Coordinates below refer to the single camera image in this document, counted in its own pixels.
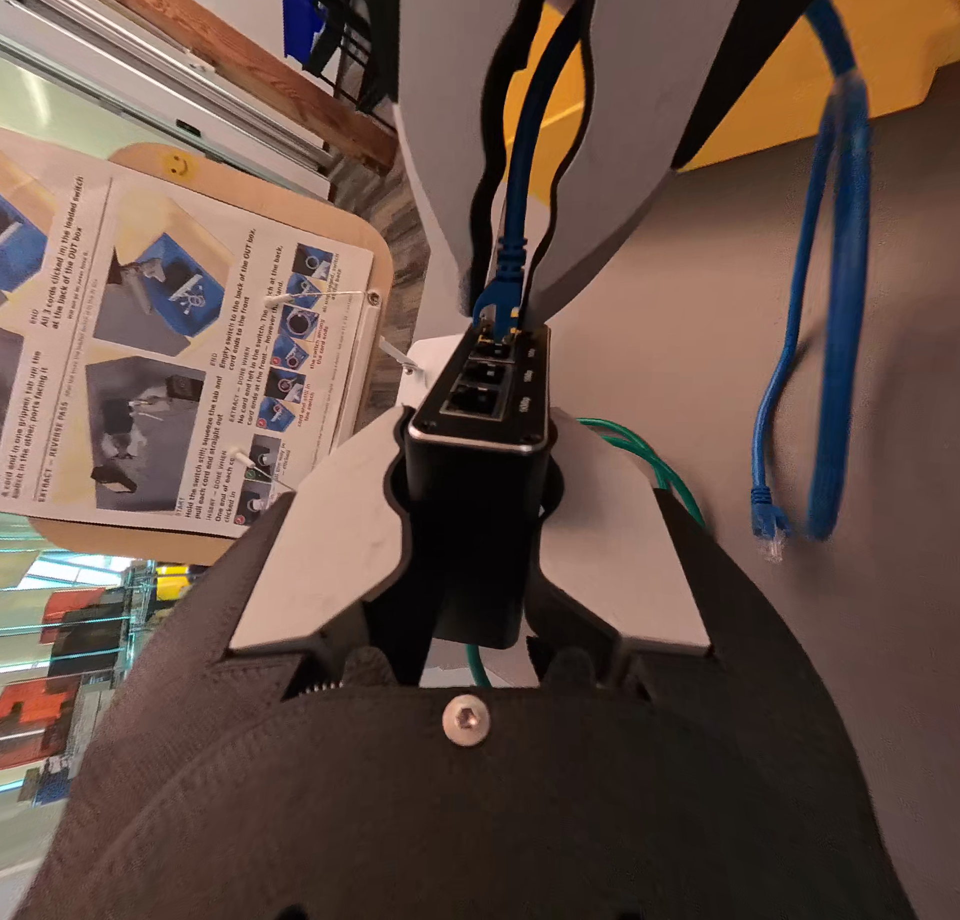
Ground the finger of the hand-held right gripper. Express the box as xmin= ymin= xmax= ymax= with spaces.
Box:
xmin=519 ymin=0 xmax=756 ymax=331
xmin=399 ymin=0 xmax=531 ymax=318

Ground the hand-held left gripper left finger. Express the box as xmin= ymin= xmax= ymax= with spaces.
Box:
xmin=227 ymin=406 xmax=440 ymax=687

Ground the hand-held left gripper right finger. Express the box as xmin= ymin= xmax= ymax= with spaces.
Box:
xmin=521 ymin=408 xmax=714 ymax=687

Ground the yellow plastic bin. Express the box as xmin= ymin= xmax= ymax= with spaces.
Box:
xmin=525 ymin=0 xmax=960 ymax=174

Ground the black network switch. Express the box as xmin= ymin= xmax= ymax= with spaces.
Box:
xmin=405 ymin=325 xmax=560 ymax=649

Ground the blue ethernet cable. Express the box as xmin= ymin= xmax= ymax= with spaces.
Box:
xmin=471 ymin=0 xmax=875 ymax=564

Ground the green ethernet cable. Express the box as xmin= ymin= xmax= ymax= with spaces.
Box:
xmin=465 ymin=417 xmax=708 ymax=688

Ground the blue storage bin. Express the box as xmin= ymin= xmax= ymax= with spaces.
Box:
xmin=282 ymin=0 xmax=329 ymax=63

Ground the wooden beam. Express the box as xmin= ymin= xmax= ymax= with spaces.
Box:
xmin=52 ymin=0 xmax=399 ymax=174

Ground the printed instruction sheet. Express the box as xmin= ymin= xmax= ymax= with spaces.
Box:
xmin=0 ymin=128 xmax=376 ymax=538

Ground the black wire rack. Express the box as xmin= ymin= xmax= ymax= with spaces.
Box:
xmin=270 ymin=0 xmax=400 ymax=114

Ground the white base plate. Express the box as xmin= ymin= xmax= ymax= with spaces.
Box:
xmin=391 ymin=333 xmax=481 ymax=411

